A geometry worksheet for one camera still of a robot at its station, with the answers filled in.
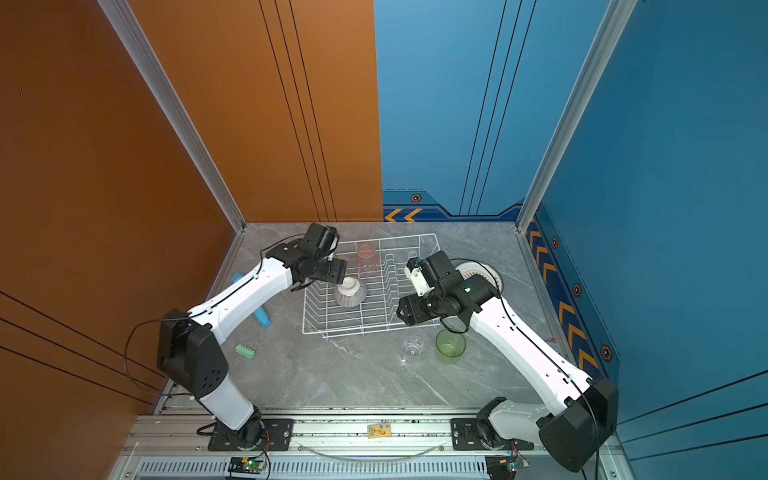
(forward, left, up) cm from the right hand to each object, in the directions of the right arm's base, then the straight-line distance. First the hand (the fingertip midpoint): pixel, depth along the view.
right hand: (408, 308), depth 75 cm
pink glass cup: (+23, +13, -9) cm, 28 cm away
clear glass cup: (-3, -2, -18) cm, 19 cm away
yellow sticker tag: (-24, +8, -19) cm, 31 cm away
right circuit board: (-31, -23, -21) cm, 44 cm away
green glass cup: (-2, -13, -18) cm, 22 cm away
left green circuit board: (-31, +39, -20) cm, 54 cm away
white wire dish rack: (+28, +9, -16) cm, 33 cm away
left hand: (+15, +21, -2) cm, 26 cm away
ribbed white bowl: (+13, +18, -13) cm, 25 cm away
